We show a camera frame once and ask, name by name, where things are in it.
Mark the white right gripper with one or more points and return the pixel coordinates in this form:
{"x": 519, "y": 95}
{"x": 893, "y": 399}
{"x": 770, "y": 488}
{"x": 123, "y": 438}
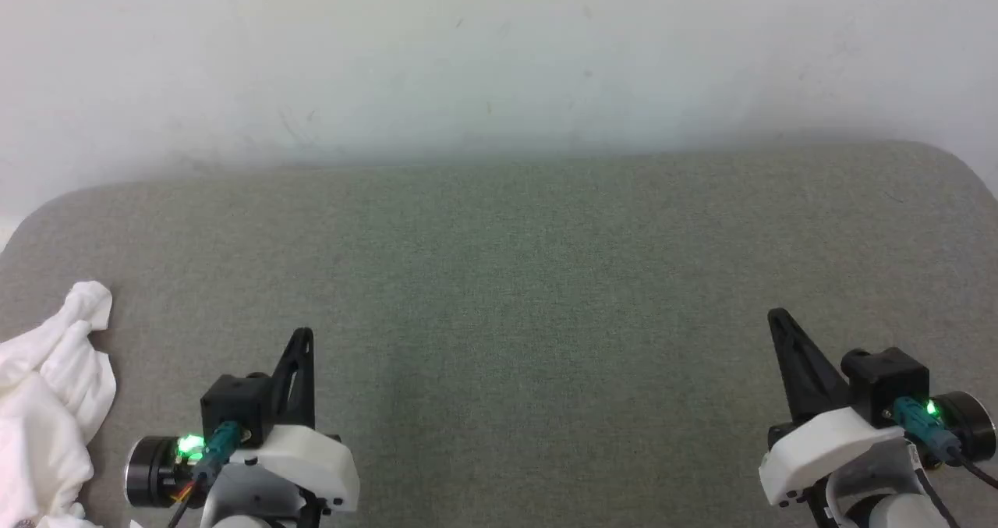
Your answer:
{"x": 826, "y": 446}

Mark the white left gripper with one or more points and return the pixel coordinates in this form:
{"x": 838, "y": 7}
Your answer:
{"x": 312, "y": 458}

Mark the white long-sleeve shirt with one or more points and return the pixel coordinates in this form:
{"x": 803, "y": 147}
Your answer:
{"x": 39, "y": 419}

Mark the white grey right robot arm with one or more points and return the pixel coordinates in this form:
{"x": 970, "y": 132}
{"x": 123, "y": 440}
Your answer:
{"x": 881, "y": 489}

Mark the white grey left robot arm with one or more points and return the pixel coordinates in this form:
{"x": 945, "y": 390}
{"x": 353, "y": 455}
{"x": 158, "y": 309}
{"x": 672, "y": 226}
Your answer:
{"x": 249, "y": 497}

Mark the black round right gripper motor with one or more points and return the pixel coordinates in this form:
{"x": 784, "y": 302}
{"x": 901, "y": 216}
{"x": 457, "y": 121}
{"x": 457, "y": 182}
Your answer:
{"x": 971, "y": 427}

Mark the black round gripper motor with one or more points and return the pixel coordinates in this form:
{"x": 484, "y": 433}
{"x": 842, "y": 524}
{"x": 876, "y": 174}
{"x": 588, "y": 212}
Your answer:
{"x": 971, "y": 427}
{"x": 148, "y": 473}

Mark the black round left gripper motor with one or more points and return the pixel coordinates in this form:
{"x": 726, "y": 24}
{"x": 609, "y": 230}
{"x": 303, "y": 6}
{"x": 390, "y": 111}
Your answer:
{"x": 148, "y": 473}

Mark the grey fabric sofa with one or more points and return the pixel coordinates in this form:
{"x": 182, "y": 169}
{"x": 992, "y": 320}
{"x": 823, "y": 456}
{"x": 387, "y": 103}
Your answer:
{"x": 530, "y": 294}

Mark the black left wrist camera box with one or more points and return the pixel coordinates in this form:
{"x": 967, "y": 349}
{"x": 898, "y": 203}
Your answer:
{"x": 234, "y": 403}

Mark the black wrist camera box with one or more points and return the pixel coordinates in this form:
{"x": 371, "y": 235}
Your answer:
{"x": 234, "y": 403}
{"x": 885, "y": 380}

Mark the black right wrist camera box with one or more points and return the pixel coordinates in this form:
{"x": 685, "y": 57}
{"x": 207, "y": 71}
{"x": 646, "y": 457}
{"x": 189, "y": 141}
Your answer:
{"x": 885, "y": 380}

